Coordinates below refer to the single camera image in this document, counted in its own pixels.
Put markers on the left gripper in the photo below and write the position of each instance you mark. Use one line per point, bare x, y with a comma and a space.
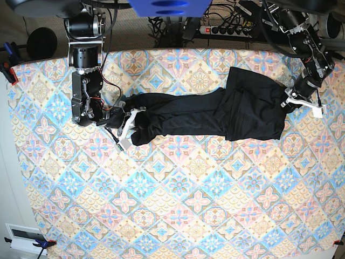
305, 86

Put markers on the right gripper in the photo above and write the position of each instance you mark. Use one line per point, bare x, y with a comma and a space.
115, 120

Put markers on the black t-shirt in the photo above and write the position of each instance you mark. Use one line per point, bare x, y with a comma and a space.
249, 107

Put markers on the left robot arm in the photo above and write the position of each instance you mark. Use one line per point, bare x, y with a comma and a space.
292, 19

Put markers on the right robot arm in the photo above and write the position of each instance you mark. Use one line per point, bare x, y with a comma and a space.
86, 24

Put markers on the round black speaker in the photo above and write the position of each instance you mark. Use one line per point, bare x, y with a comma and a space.
41, 44

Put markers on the patterned tablecloth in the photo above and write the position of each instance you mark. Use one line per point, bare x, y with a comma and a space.
177, 197

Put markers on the blue table clamp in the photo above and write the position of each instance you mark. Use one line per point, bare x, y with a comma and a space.
6, 67

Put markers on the black orange bottom clamp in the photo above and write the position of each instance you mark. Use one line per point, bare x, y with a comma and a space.
40, 244

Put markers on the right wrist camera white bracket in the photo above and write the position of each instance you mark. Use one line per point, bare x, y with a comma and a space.
121, 141

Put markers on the white power strip red switch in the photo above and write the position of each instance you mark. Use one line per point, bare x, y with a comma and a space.
235, 31

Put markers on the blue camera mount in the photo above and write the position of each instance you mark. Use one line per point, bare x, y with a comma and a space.
170, 8

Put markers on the white wall outlet box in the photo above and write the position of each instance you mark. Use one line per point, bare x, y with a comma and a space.
23, 238

